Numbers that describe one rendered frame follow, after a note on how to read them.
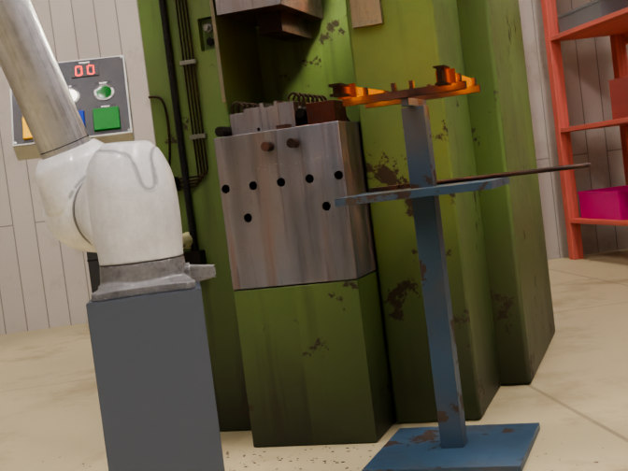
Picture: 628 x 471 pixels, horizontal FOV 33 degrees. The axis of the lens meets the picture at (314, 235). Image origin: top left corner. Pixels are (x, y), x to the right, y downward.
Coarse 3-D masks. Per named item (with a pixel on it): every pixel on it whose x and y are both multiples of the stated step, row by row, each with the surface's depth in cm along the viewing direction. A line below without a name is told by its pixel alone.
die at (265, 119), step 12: (252, 108) 305; (264, 108) 303; (276, 108) 302; (288, 108) 301; (240, 120) 306; (252, 120) 305; (264, 120) 304; (276, 120) 303; (288, 120) 302; (300, 120) 306; (240, 132) 306; (252, 132) 305
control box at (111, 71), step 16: (64, 64) 310; (80, 64) 310; (96, 64) 310; (112, 64) 311; (80, 80) 308; (96, 80) 308; (112, 80) 308; (80, 96) 305; (96, 96) 305; (112, 96) 306; (128, 96) 306; (16, 112) 301; (128, 112) 303; (16, 128) 299; (128, 128) 301; (16, 144) 297; (32, 144) 297
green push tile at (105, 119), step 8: (96, 112) 302; (104, 112) 302; (112, 112) 302; (96, 120) 301; (104, 120) 301; (112, 120) 301; (120, 120) 302; (96, 128) 299; (104, 128) 300; (112, 128) 300; (120, 128) 300
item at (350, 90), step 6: (330, 84) 249; (336, 84) 249; (342, 84) 251; (348, 84) 255; (354, 84) 257; (336, 90) 249; (342, 90) 253; (348, 90) 257; (354, 90) 257; (360, 90) 264; (372, 90) 275; (378, 90) 281; (330, 96) 250; (336, 96) 251; (342, 96) 254; (348, 96) 256; (354, 96) 257
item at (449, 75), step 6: (438, 66) 243; (444, 66) 244; (438, 72) 243; (444, 72) 247; (450, 72) 250; (438, 78) 243; (444, 78) 246; (450, 78) 251; (456, 78) 257; (462, 78) 266; (468, 78) 276; (438, 84) 244; (444, 84) 246; (450, 84) 249; (468, 84) 275
